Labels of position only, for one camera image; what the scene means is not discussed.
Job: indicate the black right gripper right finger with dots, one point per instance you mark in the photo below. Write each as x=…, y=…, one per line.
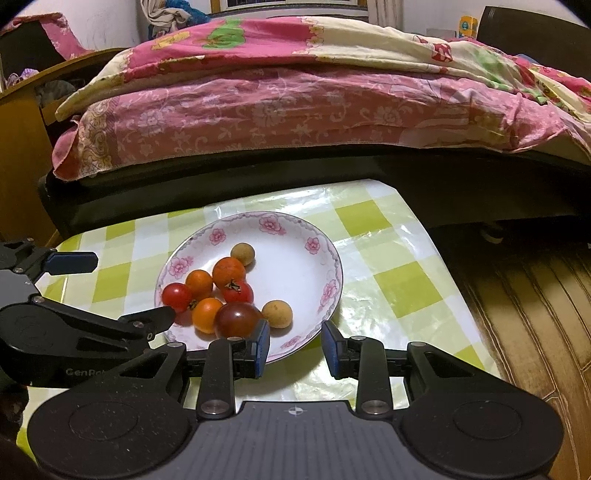
x=363, y=359

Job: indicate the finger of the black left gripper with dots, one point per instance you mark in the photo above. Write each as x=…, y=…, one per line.
x=49, y=261
x=140, y=325

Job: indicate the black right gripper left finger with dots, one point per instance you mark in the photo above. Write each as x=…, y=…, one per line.
x=223, y=362

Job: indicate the dark purple tomato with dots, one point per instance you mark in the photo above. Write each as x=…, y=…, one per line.
x=236, y=319

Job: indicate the small orange mandarin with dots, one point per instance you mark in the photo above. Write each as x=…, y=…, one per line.
x=200, y=284

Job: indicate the red cherry tomato with stem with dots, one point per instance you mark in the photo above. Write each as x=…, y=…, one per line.
x=237, y=291

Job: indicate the tan longan fruit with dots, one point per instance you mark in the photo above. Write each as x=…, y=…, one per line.
x=278, y=314
x=244, y=253

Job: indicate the large orange mandarin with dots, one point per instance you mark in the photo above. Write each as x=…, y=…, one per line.
x=227, y=270

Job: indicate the green checkered tablecloth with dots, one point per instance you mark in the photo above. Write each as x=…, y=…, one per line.
x=397, y=287

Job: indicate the white plate with pink flowers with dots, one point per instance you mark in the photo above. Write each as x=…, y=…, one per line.
x=293, y=261

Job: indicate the wooden bedside cabinet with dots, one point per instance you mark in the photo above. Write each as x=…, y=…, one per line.
x=26, y=147

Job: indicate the pink floral quilt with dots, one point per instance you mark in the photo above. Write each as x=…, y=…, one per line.
x=235, y=85

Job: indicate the pile of clothes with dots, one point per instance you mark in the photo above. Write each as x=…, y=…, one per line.
x=166, y=16

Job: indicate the yellow small box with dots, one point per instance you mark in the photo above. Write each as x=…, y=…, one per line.
x=468, y=27

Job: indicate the dark bed frame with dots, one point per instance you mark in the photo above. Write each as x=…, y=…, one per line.
x=442, y=186

